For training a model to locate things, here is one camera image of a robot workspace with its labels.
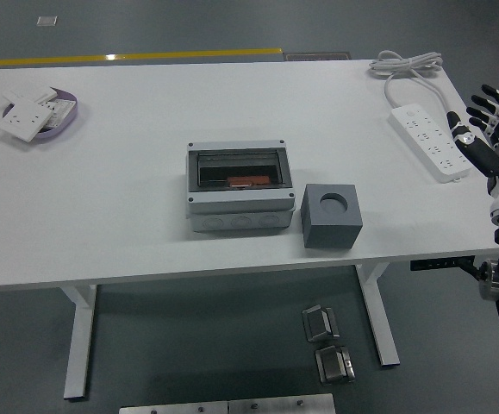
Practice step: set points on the grey box with clear lid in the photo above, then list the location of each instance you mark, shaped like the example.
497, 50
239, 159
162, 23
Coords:
240, 200

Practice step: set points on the purple oval tray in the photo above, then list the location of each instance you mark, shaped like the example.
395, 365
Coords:
66, 123

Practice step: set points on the dark floor sign plate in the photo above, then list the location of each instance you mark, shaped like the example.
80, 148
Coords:
318, 56

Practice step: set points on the small metal bracket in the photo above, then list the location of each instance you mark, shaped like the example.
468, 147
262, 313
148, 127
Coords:
318, 323
333, 366

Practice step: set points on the white switch panel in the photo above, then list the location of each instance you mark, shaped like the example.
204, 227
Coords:
29, 94

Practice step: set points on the grey cube with round hole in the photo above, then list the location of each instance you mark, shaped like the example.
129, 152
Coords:
331, 233

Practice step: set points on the black table control panel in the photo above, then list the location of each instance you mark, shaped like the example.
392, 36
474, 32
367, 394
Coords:
443, 263

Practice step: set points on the orange cylinder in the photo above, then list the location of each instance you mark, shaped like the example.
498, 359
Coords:
249, 180

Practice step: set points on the grey-backed socket panel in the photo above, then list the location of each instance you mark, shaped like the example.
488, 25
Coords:
61, 110

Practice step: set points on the white power strip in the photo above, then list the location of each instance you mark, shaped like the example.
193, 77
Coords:
421, 133

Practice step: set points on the white table leg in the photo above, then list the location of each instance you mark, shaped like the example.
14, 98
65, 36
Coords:
76, 345
378, 310

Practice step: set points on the grey metal plate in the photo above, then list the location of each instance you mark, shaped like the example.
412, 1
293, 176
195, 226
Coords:
176, 409
281, 405

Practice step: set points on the large white socket panel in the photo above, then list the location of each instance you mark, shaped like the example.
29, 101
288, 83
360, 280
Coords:
23, 121

